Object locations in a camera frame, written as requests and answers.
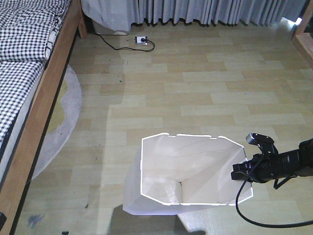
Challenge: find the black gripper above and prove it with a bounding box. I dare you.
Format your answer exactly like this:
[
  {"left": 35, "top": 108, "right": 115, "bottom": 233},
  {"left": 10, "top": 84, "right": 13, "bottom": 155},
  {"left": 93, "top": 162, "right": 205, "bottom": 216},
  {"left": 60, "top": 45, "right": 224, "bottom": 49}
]
[{"left": 230, "top": 160, "right": 256, "bottom": 182}]

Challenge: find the white plastic trash bin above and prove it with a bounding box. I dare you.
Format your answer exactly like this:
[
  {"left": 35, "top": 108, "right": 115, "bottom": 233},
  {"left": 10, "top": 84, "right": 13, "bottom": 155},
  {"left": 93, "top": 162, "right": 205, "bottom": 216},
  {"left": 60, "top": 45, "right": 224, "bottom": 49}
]
[{"left": 123, "top": 133, "right": 253, "bottom": 215}]

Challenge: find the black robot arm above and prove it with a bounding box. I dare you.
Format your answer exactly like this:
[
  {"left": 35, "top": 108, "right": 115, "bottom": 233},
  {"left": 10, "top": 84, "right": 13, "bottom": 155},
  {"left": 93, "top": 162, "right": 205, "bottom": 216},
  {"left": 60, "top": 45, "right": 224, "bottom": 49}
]
[{"left": 231, "top": 139, "right": 313, "bottom": 184}]

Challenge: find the white floor power socket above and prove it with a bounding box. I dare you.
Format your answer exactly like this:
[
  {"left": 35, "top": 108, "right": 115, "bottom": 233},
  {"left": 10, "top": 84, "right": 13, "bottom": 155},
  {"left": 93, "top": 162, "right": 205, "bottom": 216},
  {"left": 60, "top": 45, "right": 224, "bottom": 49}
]
[{"left": 134, "top": 36, "right": 148, "bottom": 45}]

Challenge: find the round grey rug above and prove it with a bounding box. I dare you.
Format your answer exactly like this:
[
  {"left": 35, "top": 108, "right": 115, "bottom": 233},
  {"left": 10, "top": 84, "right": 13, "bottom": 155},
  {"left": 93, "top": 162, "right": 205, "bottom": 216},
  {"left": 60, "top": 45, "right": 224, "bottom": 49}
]
[{"left": 31, "top": 66, "right": 82, "bottom": 180}]

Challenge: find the light grey curtain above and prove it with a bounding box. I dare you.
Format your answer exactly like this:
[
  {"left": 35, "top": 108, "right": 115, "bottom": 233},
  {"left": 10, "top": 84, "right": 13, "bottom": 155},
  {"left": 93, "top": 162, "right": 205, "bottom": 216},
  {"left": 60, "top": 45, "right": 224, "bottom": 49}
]
[{"left": 81, "top": 0, "right": 306, "bottom": 31}]

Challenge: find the black object at left edge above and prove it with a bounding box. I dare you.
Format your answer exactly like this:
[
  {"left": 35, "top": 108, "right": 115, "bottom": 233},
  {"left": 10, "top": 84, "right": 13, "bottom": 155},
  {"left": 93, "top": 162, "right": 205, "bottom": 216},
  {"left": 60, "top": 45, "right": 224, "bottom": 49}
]
[{"left": 0, "top": 212, "right": 7, "bottom": 230}]

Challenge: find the black white checkered bedding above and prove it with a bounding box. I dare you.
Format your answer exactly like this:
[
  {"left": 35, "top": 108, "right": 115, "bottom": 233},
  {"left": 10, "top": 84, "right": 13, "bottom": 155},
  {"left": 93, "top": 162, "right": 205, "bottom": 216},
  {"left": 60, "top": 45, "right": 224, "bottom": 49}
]
[{"left": 0, "top": 0, "right": 70, "bottom": 142}]

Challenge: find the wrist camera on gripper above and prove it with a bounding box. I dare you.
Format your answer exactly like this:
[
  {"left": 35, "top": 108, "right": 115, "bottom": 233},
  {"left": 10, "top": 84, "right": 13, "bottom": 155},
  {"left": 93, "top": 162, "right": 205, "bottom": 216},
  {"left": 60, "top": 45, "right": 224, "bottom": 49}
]
[{"left": 246, "top": 133, "right": 278, "bottom": 155}]

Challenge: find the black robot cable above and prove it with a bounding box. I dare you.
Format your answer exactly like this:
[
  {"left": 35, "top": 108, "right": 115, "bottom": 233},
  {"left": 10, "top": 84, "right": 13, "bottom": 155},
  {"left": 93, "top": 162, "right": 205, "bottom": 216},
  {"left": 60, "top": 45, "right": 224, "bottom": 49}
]
[{"left": 235, "top": 156, "right": 313, "bottom": 226}]

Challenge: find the black power cord on floor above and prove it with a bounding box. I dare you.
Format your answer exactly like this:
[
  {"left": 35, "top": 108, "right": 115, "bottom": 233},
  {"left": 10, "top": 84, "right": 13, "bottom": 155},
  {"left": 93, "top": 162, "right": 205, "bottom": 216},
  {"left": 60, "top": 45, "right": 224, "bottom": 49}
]
[{"left": 88, "top": 32, "right": 156, "bottom": 52}]

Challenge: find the wooden bed frame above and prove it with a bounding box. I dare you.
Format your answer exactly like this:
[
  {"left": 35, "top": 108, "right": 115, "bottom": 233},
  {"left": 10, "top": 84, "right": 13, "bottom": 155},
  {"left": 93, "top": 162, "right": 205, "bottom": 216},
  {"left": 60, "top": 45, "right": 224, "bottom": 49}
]
[{"left": 0, "top": 0, "right": 87, "bottom": 235}]

